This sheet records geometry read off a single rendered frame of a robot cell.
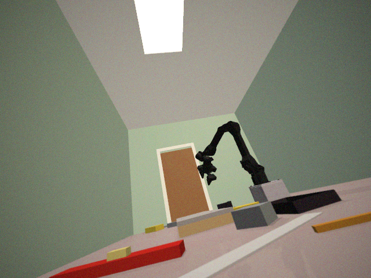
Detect red flat bar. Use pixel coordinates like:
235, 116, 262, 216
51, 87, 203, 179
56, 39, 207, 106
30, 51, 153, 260
49, 240, 185, 278

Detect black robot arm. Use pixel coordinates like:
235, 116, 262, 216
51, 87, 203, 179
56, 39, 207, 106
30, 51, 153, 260
195, 121, 270, 186

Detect orange long flat bar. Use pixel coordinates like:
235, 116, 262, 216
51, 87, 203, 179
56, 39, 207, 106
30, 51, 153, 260
312, 212, 371, 233

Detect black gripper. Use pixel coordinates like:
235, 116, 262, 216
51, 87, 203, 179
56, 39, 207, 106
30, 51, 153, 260
197, 164, 217, 185

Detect white flat strip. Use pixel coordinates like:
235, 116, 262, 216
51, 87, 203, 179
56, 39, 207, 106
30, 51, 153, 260
178, 212, 323, 278

